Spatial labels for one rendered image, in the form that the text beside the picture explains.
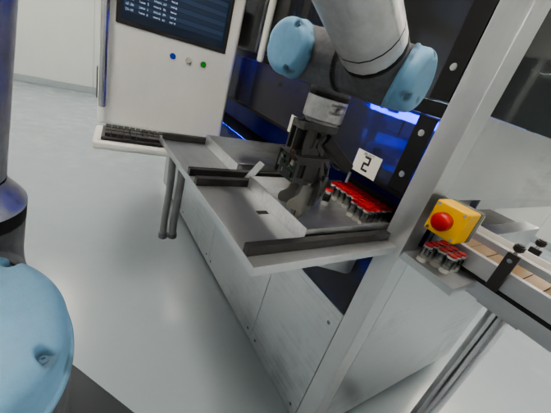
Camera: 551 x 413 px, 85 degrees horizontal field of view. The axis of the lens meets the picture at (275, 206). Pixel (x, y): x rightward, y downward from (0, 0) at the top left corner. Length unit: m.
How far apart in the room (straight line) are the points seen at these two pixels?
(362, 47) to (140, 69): 1.12
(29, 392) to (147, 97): 1.24
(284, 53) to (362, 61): 0.14
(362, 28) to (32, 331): 0.34
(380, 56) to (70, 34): 5.66
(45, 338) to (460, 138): 0.70
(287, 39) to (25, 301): 0.40
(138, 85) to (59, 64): 4.59
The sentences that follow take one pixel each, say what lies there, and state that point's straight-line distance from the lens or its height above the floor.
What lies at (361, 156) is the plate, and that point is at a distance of 0.86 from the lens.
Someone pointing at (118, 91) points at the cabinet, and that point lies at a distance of 1.39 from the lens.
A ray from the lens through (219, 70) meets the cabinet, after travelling 1.42.
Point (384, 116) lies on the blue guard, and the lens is 0.84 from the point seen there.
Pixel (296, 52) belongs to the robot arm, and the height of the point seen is 1.21.
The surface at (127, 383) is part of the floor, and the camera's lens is 1.42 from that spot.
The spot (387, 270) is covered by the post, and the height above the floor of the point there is 0.81.
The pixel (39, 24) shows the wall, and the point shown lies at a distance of 5.90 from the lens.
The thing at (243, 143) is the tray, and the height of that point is 0.90.
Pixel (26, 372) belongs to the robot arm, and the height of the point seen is 1.01.
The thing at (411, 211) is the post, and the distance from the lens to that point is 0.77.
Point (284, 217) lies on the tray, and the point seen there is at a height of 0.90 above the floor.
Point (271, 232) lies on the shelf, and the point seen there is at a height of 0.88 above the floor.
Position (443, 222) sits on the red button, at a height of 1.00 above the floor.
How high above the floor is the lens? 1.19
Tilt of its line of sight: 24 degrees down
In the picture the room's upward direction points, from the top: 17 degrees clockwise
